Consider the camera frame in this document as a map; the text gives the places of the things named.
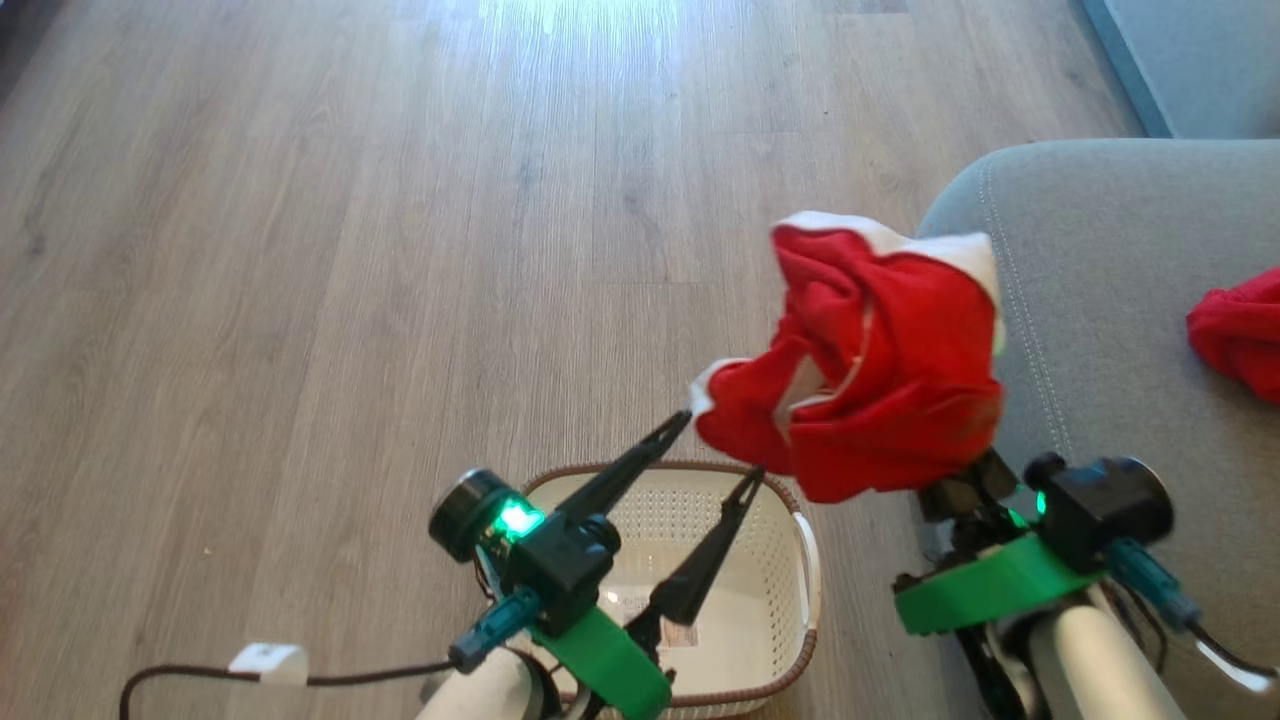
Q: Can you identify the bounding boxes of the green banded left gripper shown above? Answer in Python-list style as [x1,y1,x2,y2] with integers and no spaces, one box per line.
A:
[530,410,767,720]

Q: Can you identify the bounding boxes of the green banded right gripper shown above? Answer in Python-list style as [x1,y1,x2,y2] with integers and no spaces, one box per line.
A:
[893,450,1101,636]

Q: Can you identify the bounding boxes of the red garment with white trim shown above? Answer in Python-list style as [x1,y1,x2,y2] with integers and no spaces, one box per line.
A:
[690,210,1004,504]

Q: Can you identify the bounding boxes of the cream perforated laundry basket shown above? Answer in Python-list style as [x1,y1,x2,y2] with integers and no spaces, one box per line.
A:
[520,460,823,720]

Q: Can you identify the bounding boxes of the grey stitched upholstered seat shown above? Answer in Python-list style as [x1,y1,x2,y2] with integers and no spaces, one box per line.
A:
[915,138,1280,720]

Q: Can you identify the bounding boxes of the grey sofa seat blue base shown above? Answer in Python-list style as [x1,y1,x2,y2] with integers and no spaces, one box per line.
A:
[1080,0,1280,139]

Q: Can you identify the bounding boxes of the plain red garment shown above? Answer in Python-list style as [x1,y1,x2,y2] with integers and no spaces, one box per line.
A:
[1187,266,1280,404]

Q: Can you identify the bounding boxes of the black cable teal connector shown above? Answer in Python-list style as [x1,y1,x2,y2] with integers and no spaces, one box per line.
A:
[120,588,541,720]
[1108,538,1280,696]

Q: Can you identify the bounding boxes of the white cable tag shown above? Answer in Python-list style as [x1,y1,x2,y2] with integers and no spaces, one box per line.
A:
[228,643,309,687]

